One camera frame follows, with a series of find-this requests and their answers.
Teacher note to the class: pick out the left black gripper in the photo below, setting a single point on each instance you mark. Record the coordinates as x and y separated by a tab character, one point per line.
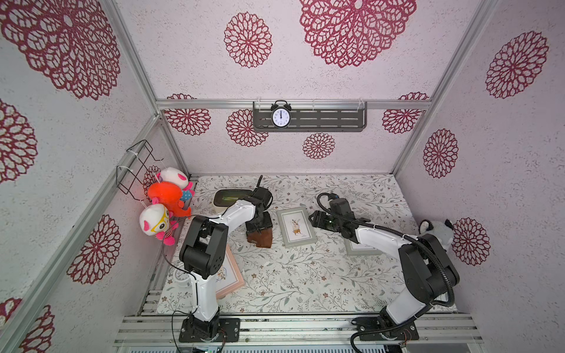
268	223

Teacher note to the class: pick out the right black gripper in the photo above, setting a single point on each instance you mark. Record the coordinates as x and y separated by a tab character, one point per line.
318	218

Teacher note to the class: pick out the brown cloth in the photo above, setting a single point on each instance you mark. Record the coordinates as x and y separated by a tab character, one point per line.
261	238

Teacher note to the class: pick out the pink picture frame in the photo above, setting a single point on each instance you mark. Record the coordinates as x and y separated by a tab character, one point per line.
229	277

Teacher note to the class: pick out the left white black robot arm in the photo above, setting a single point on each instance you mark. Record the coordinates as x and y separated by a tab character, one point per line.
203	251

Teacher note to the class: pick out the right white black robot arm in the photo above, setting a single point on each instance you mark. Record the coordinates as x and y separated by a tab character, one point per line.
429	274

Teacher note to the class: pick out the cream box with green lid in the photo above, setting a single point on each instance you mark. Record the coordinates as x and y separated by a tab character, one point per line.
227	197

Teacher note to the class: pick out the black alarm clock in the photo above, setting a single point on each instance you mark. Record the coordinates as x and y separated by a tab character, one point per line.
281	113

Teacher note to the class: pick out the red plush toy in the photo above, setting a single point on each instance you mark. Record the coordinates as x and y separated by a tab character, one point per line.
169	195

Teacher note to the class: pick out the white pink plush top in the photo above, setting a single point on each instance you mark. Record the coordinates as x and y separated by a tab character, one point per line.
175	176

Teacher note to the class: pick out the grey husky plush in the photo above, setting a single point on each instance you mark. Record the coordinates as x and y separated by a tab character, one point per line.
442	230

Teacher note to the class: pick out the white plush with yellow glasses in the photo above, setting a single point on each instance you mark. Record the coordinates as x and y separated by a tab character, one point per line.
155	220

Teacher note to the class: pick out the white round alarm clock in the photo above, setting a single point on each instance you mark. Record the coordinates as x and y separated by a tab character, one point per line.
182	278

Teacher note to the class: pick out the grey wall shelf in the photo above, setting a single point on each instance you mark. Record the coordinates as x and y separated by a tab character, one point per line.
314	119

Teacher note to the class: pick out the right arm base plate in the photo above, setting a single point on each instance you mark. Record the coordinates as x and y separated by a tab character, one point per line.
377	328

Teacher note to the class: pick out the black wire basket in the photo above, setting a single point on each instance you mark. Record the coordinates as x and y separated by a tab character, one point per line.
128	176

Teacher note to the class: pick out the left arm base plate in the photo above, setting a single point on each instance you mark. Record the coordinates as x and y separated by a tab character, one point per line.
218	330

